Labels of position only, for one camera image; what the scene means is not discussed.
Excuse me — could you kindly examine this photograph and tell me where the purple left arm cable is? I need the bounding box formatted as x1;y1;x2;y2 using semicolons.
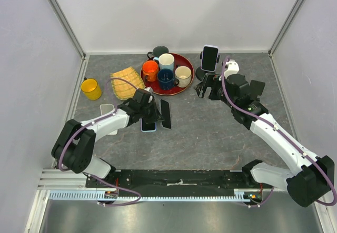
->
58;78;144;172

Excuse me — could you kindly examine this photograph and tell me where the white phone stand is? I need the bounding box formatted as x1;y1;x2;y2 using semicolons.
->
100;104;118;135

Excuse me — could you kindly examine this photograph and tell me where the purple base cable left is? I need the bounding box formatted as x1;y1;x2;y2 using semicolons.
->
84;174;142;208

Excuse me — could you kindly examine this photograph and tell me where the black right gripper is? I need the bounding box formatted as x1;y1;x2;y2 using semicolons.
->
194;73;236;108

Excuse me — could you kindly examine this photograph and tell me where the light blue mug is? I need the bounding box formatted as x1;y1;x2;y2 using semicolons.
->
153;53;175;71

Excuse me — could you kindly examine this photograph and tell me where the aluminium frame post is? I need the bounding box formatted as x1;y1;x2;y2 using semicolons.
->
268;0;305;58
48;0;86;59

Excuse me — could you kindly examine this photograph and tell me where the orange mug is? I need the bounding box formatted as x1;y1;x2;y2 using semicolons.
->
142;60;159;82

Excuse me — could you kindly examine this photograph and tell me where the red round tray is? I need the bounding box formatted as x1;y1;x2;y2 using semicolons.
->
141;53;195;96

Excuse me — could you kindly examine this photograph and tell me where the clear cased black phone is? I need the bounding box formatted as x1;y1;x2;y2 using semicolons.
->
160;99;172;129

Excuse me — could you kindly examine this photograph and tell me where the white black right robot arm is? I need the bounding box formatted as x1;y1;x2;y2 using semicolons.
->
194;74;336;207

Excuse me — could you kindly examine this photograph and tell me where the grey slotted cable duct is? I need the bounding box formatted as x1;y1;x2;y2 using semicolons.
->
49;190;251;202

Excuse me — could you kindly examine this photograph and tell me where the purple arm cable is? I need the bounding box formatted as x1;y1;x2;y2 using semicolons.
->
58;78;144;172
220;56;337;207

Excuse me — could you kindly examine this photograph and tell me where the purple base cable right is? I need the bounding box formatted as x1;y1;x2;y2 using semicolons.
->
243;183;275;209

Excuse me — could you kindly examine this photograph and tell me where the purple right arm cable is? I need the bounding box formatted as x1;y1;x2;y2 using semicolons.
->
220;56;337;207

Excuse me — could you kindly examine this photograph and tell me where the lavender cased phone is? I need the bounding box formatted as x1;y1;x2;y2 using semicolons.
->
201;45;220;72

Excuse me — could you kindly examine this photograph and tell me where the woven bamboo tray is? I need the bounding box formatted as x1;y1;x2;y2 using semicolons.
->
110;66;145;100

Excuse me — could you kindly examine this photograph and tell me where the black round-base phone stand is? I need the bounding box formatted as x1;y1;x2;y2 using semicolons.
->
195;51;220;81

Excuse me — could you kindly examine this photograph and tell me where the yellow mug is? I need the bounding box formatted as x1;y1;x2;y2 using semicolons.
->
81;77;102;100

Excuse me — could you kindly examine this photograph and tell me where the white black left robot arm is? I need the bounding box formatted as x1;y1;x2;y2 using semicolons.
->
51;87;164;187

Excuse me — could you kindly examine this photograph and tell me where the right aluminium frame post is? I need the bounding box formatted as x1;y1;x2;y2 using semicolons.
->
268;0;305;58

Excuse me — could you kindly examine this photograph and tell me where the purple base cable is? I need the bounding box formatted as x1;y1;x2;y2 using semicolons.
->
84;174;142;208
243;183;275;209

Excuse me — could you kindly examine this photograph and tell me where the cream dimpled mug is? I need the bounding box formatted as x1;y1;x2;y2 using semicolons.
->
175;66;192;88

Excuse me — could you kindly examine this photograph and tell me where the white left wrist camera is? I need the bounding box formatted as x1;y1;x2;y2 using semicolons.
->
145;87;153;103

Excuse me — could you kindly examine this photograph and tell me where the dark grey mug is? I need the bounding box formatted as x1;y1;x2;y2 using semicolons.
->
147;46;169;59

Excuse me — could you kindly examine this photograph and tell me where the dark blue mug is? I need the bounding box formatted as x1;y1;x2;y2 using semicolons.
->
157;69;179;90

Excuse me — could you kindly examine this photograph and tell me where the light blue cased phone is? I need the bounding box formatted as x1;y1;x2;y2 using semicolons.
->
141;119;157;133

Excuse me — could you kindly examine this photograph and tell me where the black block phone stand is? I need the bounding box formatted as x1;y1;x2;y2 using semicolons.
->
249;80;265;101

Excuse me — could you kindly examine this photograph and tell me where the left aluminium frame post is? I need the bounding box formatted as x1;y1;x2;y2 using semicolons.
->
48;0;86;59

